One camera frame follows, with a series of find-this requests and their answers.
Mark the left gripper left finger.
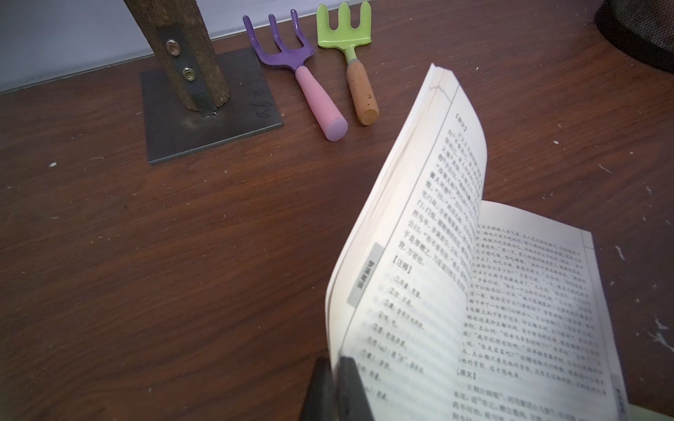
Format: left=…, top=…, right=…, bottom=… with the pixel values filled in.
left=299, top=358, right=335, bottom=421

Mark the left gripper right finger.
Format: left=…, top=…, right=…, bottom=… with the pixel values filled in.
left=336, top=356, right=374, bottom=421

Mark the dark blue paperback book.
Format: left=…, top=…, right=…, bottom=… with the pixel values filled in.
left=326, top=66, right=630, bottom=420

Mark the green sticky note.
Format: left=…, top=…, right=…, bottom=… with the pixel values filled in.
left=629, top=405, right=674, bottom=421

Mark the purple toy garden fork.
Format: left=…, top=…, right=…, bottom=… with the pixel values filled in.
left=242, top=9, right=349, bottom=141

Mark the green toy garden rake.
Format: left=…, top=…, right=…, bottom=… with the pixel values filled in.
left=316, top=1, right=380, bottom=126

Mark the mesh waste bin with liner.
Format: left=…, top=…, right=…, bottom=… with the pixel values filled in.
left=594, top=0, right=673, bottom=74

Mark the dark metal tree base plate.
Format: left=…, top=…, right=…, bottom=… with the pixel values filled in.
left=140, top=47, right=284, bottom=165

